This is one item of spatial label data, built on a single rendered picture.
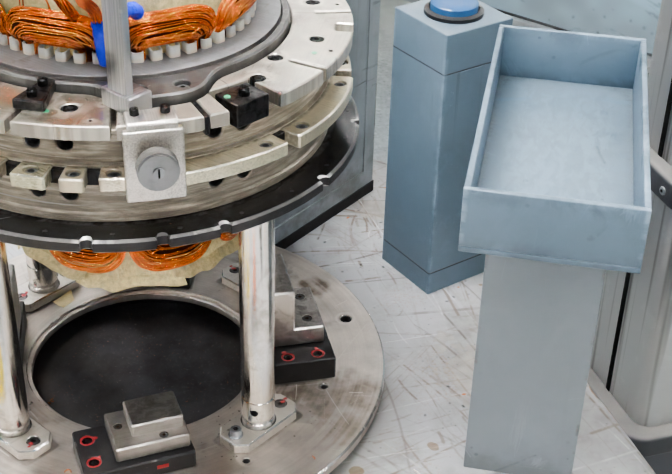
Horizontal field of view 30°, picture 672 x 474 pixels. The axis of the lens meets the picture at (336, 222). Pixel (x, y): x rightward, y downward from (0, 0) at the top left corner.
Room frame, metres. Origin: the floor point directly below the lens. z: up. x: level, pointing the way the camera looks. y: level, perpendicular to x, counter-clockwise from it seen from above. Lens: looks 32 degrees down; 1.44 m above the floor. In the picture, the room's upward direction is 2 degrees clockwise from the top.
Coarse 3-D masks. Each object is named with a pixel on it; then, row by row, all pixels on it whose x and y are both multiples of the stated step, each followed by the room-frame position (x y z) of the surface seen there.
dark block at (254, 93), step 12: (216, 96) 0.68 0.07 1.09; (240, 96) 0.68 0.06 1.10; (252, 96) 0.68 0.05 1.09; (264, 96) 0.69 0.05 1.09; (228, 108) 0.68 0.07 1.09; (240, 108) 0.67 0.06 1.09; (252, 108) 0.68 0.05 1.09; (264, 108) 0.69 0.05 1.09; (240, 120) 0.67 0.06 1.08; (252, 120) 0.68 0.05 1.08
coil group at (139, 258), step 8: (160, 248) 0.72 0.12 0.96; (168, 248) 0.72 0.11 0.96; (200, 248) 0.73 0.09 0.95; (136, 256) 0.71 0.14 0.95; (144, 256) 0.71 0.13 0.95; (152, 256) 0.72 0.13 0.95; (160, 256) 0.72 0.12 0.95; (184, 256) 0.73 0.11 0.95; (192, 256) 0.73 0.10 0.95; (200, 256) 0.73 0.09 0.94; (144, 264) 0.72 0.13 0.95; (160, 264) 0.72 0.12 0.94; (168, 264) 0.72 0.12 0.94; (176, 264) 0.72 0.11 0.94; (184, 264) 0.73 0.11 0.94
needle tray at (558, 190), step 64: (512, 64) 0.87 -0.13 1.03; (576, 64) 0.86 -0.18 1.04; (640, 64) 0.82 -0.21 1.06; (512, 128) 0.78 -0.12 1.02; (576, 128) 0.79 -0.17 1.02; (640, 128) 0.73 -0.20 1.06; (512, 192) 0.63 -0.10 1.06; (576, 192) 0.70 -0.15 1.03; (640, 192) 0.66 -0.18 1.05; (512, 256) 0.63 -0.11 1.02; (576, 256) 0.62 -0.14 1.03; (640, 256) 0.61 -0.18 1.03; (512, 320) 0.70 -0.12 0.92; (576, 320) 0.69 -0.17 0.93; (512, 384) 0.70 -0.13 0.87; (576, 384) 0.69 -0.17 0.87; (512, 448) 0.70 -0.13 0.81
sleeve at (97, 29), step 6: (96, 24) 0.69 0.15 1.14; (102, 24) 0.69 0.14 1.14; (96, 30) 0.69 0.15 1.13; (102, 30) 0.69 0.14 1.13; (96, 36) 0.69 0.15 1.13; (102, 36) 0.69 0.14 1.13; (96, 42) 0.69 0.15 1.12; (102, 42) 0.69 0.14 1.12; (96, 48) 0.69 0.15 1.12; (102, 48) 0.69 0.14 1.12; (96, 54) 0.70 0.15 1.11; (102, 54) 0.69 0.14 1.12; (102, 60) 0.69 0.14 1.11; (102, 66) 0.70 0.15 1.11
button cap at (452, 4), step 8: (432, 0) 0.97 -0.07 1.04; (440, 0) 0.97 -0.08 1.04; (448, 0) 0.97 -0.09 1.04; (456, 0) 0.97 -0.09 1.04; (464, 0) 0.97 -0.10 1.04; (472, 0) 0.97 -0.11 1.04; (432, 8) 0.96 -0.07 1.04; (440, 8) 0.96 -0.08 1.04; (448, 8) 0.95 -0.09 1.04; (456, 8) 0.95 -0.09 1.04; (464, 8) 0.96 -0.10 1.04; (472, 8) 0.96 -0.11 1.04; (448, 16) 0.95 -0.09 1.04; (456, 16) 0.95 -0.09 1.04; (464, 16) 0.95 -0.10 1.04
